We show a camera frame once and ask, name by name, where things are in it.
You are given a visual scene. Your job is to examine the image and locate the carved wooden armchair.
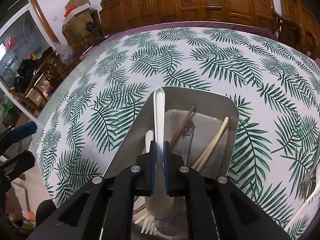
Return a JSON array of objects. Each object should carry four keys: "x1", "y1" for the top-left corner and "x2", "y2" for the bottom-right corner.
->
[{"x1": 272, "y1": 0, "x2": 320, "y2": 61}]

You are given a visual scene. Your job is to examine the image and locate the clear plastic bag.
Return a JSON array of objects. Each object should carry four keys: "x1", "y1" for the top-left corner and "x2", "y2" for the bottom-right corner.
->
[{"x1": 54, "y1": 42, "x2": 75, "y2": 65}]

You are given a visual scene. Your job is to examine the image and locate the leaf pattern tablecloth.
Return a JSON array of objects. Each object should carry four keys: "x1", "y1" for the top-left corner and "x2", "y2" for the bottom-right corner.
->
[{"x1": 35, "y1": 27, "x2": 319, "y2": 239}]

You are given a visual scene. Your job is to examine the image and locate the grey metal utensil tray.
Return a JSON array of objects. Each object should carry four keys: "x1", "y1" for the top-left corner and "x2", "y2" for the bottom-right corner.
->
[{"x1": 101, "y1": 87, "x2": 242, "y2": 239}]

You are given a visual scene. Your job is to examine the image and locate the stainless steel fork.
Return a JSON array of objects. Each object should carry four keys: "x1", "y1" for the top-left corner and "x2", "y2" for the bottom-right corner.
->
[{"x1": 155, "y1": 197, "x2": 188, "y2": 237}]

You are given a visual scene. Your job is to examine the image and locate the stacked cardboard boxes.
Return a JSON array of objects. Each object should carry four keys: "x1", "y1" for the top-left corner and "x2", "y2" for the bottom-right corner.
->
[{"x1": 62, "y1": 0, "x2": 99, "y2": 45}]

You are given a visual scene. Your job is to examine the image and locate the dark brown wooden chopstick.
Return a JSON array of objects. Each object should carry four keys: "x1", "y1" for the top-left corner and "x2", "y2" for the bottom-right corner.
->
[{"x1": 169, "y1": 106, "x2": 195, "y2": 149}]

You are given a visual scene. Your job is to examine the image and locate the large white plastic ladle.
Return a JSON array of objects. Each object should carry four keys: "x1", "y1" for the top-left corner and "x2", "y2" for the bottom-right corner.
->
[{"x1": 284, "y1": 164, "x2": 319, "y2": 239}]

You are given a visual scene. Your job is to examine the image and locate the wooden chair at left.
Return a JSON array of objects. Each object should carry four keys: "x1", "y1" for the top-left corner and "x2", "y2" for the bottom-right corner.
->
[{"x1": 8, "y1": 47, "x2": 63, "y2": 112}]

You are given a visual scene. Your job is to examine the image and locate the carved wooden sofa bench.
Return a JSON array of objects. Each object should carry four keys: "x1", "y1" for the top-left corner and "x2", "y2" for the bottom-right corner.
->
[{"x1": 100, "y1": 0, "x2": 276, "y2": 34}]

